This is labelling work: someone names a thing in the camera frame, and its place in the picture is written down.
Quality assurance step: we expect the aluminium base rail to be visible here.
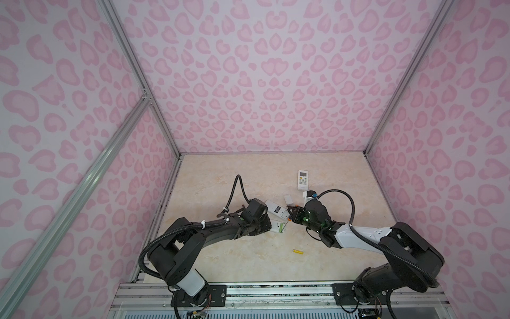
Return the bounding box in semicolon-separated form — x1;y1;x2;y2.
107;281;456;318

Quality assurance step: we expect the red white remote control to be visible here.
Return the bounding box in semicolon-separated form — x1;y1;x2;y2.
265;200;290;220

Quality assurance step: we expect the aluminium left corner post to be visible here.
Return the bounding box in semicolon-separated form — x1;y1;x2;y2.
97;0;181;160

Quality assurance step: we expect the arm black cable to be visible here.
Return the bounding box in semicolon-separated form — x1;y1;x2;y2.
222;174;251;216
314;189;439;286

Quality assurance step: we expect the aluminium right corner post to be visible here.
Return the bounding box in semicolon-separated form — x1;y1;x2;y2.
363;0;456;158

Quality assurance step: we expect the aluminium corner post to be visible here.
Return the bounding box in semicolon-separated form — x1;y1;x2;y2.
97;0;181;160
363;0;456;158

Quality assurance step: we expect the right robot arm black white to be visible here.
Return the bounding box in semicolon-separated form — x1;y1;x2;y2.
287;197;444;304

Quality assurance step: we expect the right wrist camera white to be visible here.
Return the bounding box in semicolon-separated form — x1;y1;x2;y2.
303;190;317;205

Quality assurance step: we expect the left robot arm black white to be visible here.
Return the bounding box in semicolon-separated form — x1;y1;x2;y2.
138;198;272;307

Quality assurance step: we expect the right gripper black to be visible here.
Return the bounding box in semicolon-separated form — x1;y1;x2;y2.
285;207;321;234

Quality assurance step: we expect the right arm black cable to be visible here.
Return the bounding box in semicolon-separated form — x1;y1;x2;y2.
314;189;439;286

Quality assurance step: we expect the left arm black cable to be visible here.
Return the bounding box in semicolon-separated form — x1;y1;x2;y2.
222;174;251;216

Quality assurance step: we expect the aluminium diagonal frame bar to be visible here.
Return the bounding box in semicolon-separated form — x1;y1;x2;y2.
1;96;151;318

